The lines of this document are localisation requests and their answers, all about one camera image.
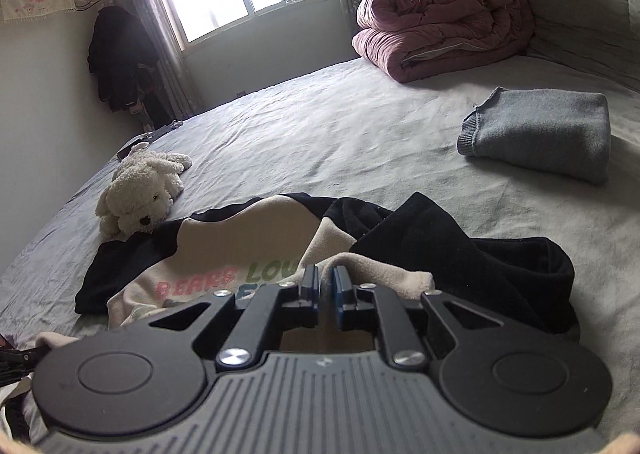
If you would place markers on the folded grey sweater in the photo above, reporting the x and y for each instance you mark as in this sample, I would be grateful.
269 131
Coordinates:
540 133

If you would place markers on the folded pink quilt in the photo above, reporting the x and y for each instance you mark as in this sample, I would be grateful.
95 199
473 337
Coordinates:
440 23

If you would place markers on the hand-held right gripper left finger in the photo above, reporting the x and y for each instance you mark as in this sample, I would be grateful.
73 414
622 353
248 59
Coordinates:
312 295

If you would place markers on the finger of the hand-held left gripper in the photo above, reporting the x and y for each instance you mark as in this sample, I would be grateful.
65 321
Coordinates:
20 361

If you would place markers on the dark hanging clothes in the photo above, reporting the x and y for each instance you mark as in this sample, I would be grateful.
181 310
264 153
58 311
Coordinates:
120 58

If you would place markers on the black and beige sweatshirt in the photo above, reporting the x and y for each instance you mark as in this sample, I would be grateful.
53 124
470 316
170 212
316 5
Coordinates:
450 254

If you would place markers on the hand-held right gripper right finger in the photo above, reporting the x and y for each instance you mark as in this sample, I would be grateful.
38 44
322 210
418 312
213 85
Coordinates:
340 295

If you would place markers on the white plush dog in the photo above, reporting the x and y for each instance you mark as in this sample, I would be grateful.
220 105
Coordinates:
135 194

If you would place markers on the bed with grey sheet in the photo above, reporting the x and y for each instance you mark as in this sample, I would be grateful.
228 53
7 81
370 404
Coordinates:
350 133

